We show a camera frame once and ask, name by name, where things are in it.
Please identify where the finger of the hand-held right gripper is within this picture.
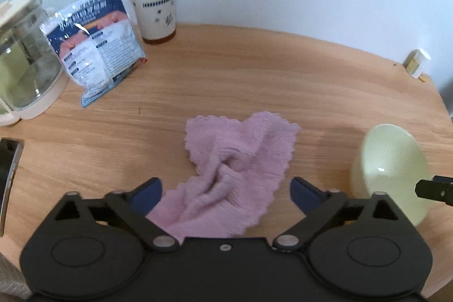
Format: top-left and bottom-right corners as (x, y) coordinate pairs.
(415, 175), (453, 208)

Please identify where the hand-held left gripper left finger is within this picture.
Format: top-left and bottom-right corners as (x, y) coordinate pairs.
(52, 177), (182, 252)

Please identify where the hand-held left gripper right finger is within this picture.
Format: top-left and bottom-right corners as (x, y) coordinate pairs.
(272, 176), (403, 252)

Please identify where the pale green bowl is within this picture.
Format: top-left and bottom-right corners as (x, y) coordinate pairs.
(350, 123), (430, 226)

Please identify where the pink microfibre cloth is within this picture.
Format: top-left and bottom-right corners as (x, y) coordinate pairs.
(145, 113), (302, 239)

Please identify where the small white-capped bottle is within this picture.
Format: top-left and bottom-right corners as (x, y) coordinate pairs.
(403, 48), (432, 79)

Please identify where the black device with metal edge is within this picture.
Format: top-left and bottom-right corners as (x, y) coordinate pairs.
(0, 137), (25, 239)

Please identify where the grey textured cloth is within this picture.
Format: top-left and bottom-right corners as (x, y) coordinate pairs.
(0, 252), (33, 302)

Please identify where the blue and white plastic packet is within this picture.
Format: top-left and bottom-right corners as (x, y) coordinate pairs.
(40, 0), (148, 108)

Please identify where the glass kettle with cream base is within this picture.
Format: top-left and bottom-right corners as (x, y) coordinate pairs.
(0, 0), (69, 126)

